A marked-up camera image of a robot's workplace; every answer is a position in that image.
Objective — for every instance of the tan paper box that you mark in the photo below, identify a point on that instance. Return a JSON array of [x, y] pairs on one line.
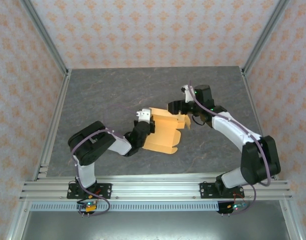
[[163, 135]]

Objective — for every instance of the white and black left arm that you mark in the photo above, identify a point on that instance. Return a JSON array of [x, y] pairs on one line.
[[118, 145]]

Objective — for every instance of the grey metal sheet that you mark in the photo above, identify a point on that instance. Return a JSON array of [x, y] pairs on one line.
[[155, 225]]

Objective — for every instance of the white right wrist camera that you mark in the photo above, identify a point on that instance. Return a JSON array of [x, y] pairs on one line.
[[186, 93]]

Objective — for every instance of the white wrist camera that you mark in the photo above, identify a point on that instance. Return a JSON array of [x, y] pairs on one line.
[[144, 115], [186, 93]]

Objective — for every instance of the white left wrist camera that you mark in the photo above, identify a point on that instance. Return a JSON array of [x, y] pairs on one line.
[[144, 115]]

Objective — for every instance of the aluminium mounting rail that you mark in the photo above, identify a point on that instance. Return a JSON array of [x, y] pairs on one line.
[[155, 187]]

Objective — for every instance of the aluminium table side rail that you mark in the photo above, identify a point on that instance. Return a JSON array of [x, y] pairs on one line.
[[255, 120], [54, 125]]

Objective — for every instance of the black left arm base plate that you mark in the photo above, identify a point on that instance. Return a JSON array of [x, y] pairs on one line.
[[105, 190]]

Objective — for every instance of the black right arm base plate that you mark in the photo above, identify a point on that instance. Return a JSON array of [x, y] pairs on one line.
[[206, 191]]

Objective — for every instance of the aluminium frame post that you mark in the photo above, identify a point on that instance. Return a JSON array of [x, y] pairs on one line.
[[265, 35], [43, 35]]

